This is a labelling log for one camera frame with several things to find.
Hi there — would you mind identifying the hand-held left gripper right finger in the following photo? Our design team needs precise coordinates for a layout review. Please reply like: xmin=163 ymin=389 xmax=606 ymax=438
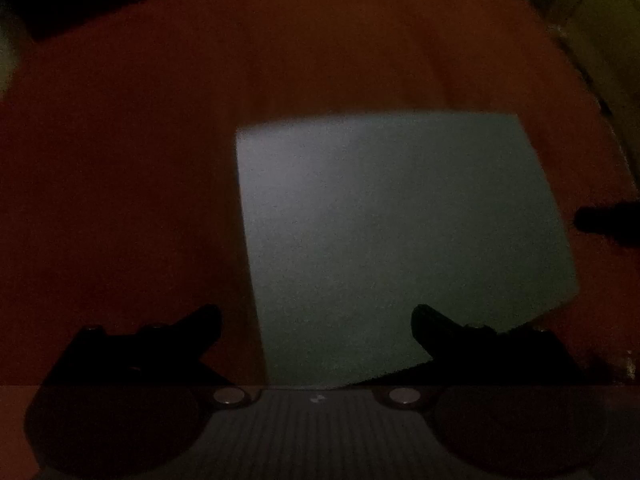
xmin=372 ymin=304 xmax=594 ymax=408

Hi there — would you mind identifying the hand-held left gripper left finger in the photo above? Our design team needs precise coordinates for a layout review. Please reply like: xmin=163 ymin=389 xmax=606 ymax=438
xmin=42 ymin=304 xmax=252 ymax=409

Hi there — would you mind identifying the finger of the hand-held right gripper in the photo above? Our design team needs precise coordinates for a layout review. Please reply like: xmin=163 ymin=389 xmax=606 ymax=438
xmin=575 ymin=202 xmax=640 ymax=249

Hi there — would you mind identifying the white box lid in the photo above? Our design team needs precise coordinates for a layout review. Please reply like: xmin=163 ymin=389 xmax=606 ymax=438
xmin=235 ymin=112 xmax=582 ymax=389

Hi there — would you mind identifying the orange blanket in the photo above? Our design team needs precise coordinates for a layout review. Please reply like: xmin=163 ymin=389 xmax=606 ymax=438
xmin=0 ymin=0 xmax=640 ymax=480

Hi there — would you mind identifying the yellow wooden board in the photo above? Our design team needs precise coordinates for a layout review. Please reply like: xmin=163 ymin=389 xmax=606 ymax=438
xmin=562 ymin=0 xmax=640 ymax=161

